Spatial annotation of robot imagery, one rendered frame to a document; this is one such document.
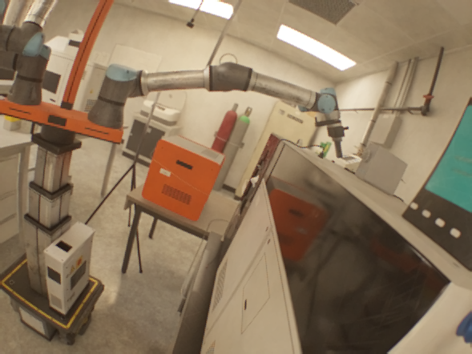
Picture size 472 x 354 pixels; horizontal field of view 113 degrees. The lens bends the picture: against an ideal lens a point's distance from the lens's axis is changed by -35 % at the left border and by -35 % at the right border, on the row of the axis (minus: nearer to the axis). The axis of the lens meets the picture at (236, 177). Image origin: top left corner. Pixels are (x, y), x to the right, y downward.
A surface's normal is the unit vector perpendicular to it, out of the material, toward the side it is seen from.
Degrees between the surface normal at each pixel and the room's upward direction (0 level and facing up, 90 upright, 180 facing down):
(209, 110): 90
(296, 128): 90
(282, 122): 90
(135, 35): 90
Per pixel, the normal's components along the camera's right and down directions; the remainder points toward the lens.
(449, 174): -0.83, -0.54
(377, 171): -0.05, 0.25
